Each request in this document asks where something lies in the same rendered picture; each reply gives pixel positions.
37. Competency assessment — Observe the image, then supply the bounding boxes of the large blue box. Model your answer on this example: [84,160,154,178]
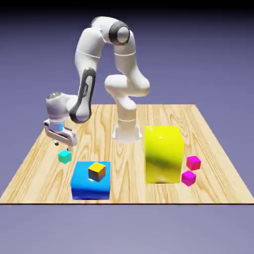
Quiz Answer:
[70,161,111,200]

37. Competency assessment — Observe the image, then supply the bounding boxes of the small orange cube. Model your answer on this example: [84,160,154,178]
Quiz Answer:
[87,162,107,183]

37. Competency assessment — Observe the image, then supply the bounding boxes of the small magenta cube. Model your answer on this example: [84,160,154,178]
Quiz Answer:
[181,170,197,187]

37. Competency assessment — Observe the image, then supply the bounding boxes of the small pink cube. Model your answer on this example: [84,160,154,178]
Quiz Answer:
[186,155,201,171]

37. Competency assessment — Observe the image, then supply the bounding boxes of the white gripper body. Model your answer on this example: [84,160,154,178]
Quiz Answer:
[44,125,78,147]

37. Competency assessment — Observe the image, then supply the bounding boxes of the large yellow box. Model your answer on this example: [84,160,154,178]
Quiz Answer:
[144,125,185,185]

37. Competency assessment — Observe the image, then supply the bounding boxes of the small teal cube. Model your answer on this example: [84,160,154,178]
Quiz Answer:
[58,149,72,165]

